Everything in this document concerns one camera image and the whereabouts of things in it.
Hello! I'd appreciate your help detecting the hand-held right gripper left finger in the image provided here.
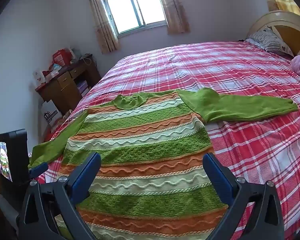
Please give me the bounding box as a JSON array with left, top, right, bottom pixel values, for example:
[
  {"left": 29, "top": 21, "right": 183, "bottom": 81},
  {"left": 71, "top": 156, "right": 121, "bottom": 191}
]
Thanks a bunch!
[{"left": 17, "top": 152, "right": 102, "bottom": 240}]

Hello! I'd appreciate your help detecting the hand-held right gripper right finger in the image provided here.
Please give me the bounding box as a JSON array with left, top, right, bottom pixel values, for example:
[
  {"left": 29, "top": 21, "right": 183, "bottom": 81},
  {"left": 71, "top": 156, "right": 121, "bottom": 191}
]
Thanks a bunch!
[{"left": 202, "top": 152, "right": 285, "bottom": 240}]

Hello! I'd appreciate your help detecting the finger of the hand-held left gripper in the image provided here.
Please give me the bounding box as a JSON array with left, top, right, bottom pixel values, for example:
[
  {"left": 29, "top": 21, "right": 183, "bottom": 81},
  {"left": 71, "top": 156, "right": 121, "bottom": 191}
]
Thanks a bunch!
[{"left": 27, "top": 162, "right": 49, "bottom": 180}]

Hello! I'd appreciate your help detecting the green towel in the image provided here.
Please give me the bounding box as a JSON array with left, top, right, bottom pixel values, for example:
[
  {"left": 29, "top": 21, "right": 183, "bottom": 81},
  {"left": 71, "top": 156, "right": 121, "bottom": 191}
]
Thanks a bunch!
[{"left": 29, "top": 88, "right": 298, "bottom": 240}]

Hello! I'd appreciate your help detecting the white paper bag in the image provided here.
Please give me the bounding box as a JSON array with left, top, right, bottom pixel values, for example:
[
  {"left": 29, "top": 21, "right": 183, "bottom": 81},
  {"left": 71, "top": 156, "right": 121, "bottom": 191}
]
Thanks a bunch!
[{"left": 41, "top": 100, "right": 63, "bottom": 130}]

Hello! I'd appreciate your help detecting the wooden desk with drawers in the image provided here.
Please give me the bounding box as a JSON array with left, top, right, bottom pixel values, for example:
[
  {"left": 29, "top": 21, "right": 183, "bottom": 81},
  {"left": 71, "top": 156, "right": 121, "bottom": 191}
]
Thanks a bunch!
[{"left": 35, "top": 54, "right": 102, "bottom": 115}]

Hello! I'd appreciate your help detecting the stack of boxes in desk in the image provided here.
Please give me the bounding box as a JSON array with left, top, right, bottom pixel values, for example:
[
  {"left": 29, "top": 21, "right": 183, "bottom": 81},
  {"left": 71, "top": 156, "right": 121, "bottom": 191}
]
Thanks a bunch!
[{"left": 77, "top": 80, "right": 90, "bottom": 97}]

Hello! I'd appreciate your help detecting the bed with red plaid sheet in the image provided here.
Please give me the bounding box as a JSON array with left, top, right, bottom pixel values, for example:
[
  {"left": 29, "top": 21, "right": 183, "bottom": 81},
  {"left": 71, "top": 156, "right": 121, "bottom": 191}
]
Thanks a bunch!
[{"left": 37, "top": 40, "right": 300, "bottom": 240}]

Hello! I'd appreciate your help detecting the red gift box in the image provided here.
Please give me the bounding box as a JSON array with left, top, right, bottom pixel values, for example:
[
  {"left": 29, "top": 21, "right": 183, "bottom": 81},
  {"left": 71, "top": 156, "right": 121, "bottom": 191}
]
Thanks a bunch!
[{"left": 52, "top": 49, "right": 73, "bottom": 67}]

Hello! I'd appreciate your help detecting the beige patterned curtain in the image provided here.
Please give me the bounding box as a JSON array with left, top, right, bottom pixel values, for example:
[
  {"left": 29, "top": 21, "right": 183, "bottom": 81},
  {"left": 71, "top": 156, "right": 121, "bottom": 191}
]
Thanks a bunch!
[
  {"left": 155, "top": 0, "right": 190, "bottom": 35},
  {"left": 83, "top": 0, "right": 120, "bottom": 54}
]

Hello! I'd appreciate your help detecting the patterned pillow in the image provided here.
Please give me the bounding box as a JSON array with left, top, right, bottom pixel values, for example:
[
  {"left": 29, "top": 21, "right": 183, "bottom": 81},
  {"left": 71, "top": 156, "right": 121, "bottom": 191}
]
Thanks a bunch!
[{"left": 247, "top": 25, "right": 294, "bottom": 57}]

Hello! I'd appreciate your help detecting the cream wooden headboard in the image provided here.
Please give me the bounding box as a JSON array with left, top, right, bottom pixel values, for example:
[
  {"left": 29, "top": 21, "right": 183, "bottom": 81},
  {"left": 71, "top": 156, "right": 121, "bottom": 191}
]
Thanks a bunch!
[{"left": 247, "top": 10, "right": 300, "bottom": 57}]

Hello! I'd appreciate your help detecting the window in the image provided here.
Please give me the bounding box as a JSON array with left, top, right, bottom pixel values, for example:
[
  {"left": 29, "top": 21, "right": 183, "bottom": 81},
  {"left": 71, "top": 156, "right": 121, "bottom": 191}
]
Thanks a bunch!
[{"left": 97, "top": 0, "right": 167, "bottom": 36}]

